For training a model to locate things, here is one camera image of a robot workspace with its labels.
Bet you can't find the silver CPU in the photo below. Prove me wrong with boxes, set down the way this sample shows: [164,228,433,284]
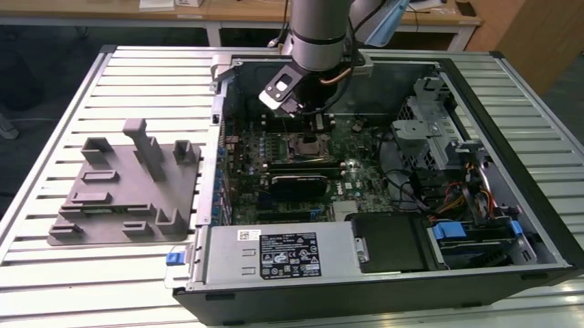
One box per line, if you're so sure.
[296,143,327,157]

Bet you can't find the metal socket cover frame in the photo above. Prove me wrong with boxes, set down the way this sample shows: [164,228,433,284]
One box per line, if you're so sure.
[286,136,336,161]

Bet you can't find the CPU socket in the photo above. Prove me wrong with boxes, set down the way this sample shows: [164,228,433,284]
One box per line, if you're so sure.
[286,131,339,163]

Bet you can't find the silver drive cage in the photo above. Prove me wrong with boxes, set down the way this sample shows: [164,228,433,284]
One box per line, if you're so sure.
[391,77,463,172]

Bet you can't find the black graphics card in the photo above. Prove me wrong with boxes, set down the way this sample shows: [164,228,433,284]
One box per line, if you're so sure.
[269,174,329,201]

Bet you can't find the silver chipset heat sink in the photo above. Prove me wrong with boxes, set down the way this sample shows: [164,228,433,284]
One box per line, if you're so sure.
[336,201,361,221]

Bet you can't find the green motherboard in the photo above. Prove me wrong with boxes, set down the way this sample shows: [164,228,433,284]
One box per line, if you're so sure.
[218,114,399,226]

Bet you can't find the black plastic drive cover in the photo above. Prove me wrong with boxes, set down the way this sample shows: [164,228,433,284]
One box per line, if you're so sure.
[351,211,447,274]

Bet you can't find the blue disk carrier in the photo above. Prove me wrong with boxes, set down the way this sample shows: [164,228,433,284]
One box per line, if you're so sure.
[431,221,470,242]

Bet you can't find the grey parts rack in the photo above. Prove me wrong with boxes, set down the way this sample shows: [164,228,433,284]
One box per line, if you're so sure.
[45,118,206,247]

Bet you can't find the wooden cabinet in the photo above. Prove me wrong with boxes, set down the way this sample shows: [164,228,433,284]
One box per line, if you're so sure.
[470,0,584,93]

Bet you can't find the silver power supply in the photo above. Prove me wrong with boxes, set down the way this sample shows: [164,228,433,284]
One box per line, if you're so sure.
[201,221,361,284]

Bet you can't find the wooden desk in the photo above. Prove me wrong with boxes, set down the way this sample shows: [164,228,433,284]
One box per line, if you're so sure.
[0,0,486,52]

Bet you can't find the green RAM stick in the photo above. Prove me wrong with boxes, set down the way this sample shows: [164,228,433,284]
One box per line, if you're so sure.
[81,205,138,213]

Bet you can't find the metal disk bay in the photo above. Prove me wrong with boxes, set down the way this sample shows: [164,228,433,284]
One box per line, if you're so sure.
[427,218,543,271]

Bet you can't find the black PC case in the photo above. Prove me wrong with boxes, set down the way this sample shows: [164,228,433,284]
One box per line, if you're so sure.
[164,47,584,327]

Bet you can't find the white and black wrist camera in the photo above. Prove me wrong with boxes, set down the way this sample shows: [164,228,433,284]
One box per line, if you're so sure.
[258,63,305,119]

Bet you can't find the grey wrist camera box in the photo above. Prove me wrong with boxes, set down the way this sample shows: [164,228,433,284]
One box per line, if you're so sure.
[351,51,375,78]

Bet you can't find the yellow red power wires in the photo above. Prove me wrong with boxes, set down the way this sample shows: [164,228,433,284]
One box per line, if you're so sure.
[428,162,499,223]

